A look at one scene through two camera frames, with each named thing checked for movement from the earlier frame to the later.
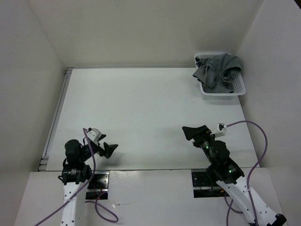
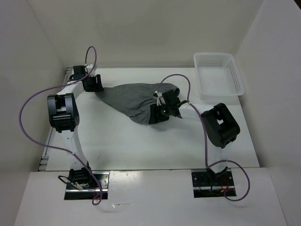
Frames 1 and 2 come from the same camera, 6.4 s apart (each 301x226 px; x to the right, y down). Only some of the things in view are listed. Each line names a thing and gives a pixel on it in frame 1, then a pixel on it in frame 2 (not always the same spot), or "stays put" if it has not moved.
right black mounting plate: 203,187 stays put
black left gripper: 108,149 → 97,87
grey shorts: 215,73 → 135,99
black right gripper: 198,134 → 154,109
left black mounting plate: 98,186 stays put
